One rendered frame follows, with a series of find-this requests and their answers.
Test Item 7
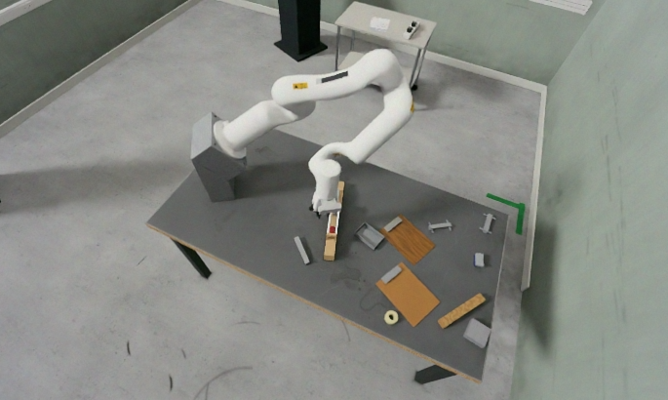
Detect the cream roll of masking tape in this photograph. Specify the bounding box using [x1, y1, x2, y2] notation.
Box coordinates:
[385, 310, 398, 325]

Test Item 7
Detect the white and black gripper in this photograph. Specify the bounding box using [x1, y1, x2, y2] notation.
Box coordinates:
[308, 192, 336, 220]

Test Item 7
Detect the wooden flat bar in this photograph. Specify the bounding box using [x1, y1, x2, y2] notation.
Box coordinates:
[438, 294, 485, 329]

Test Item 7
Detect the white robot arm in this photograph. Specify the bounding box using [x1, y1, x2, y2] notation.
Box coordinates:
[214, 51, 413, 216]

